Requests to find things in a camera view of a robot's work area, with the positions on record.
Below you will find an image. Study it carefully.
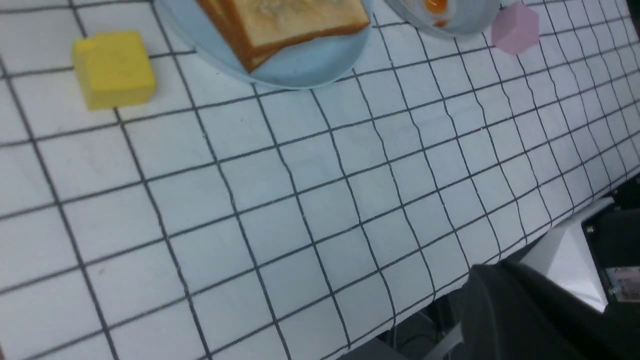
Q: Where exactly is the front fried egg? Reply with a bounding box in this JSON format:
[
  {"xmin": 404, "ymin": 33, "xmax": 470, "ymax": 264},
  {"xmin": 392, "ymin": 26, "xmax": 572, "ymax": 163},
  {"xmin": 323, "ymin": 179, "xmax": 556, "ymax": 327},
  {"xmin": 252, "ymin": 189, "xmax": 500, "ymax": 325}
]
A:
[{"xmin": 411, "ymin": 0, "xmax": 457, "ymax": 28}]

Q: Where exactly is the black chair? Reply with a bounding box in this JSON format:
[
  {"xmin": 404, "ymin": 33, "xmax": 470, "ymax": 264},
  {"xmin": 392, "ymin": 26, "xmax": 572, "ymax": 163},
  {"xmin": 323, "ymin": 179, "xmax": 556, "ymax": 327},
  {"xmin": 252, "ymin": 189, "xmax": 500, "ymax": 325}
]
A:
[{"xmin": 390, "ymin": 262, "xmax": 640, "ymax": 360}]

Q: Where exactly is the light blue plate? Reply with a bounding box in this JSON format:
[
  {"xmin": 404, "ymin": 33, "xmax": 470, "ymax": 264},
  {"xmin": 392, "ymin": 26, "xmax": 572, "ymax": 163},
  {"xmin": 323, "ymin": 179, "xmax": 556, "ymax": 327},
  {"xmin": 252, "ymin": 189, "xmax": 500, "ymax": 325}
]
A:
[{"xmin": 155, "ymin": 0, "xmax": 373, "ymax": 91}]

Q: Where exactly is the pink cube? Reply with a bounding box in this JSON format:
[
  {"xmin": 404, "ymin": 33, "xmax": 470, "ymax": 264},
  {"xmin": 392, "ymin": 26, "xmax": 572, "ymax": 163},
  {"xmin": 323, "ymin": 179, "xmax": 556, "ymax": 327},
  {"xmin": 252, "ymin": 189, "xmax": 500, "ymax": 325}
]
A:
[{"xmin": 491, "ymin": 1, "xmax": 540, "ymax": 56}]

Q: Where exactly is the yellow cube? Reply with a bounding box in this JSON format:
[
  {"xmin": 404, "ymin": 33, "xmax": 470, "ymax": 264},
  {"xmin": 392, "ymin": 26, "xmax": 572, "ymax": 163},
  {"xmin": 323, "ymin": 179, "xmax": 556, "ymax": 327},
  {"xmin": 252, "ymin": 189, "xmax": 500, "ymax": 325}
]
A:
[{"xmin": 71, "ymin": 30, "xmax": 157, "ymax": 111}]

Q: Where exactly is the white table frame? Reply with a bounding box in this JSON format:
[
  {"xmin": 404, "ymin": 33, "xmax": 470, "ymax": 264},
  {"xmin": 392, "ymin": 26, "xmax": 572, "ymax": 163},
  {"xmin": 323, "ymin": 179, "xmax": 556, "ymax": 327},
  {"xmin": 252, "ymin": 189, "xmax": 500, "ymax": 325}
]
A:
[{"xmin": 505, "ymin": 197, "xmax": 614, "ymax": 315}]

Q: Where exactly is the grey plate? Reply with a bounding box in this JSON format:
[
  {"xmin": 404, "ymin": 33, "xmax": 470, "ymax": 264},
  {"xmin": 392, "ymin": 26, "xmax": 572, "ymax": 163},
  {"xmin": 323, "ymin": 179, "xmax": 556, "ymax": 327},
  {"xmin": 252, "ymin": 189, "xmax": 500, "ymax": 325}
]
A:
[{"xmin": 386, "ymin": 0, "xmax": 501, "ymax": 39}]

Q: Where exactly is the toast slice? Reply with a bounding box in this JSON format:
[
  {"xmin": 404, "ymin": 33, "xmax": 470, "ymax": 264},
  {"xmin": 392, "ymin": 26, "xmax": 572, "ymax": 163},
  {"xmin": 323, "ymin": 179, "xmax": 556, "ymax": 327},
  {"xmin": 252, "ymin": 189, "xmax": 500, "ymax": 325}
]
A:
[
  {"xmin": 195, "ymin": 0, "xmax": 372, "ymax": 63},
  {"xmin": 232, "ymin": 26, "xmax": 366, "ymax": 72}
]

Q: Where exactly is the white grid tablecloth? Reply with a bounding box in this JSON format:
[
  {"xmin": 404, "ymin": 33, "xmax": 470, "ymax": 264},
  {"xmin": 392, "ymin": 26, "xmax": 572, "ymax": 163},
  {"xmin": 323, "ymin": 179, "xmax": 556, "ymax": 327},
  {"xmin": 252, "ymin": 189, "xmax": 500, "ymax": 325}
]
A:
[{"xmin": 0, "ymin": 0, "xmax": 639, "ymax": 360}]

